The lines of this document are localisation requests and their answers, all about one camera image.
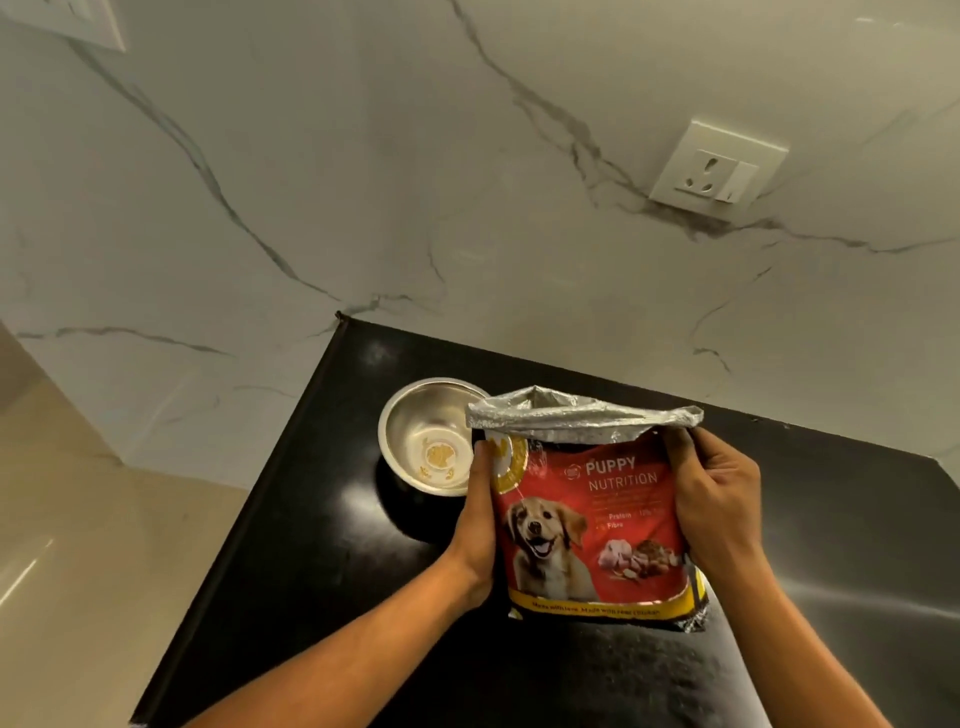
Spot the red puppy food bag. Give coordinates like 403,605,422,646
464,386,712,634

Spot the person's right forearm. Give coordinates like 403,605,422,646
708,554,890,728

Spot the person's right hand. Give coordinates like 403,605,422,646
662,425,774,594

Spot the person's left hand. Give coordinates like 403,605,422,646
442,440,498,613

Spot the person's left forearm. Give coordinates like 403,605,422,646
183,554,489,728

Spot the steel bowl with yellow residue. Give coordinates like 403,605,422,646
377,377,493,499

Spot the white wall socket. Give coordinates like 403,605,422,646
14,0,127,52
648,118,790,223

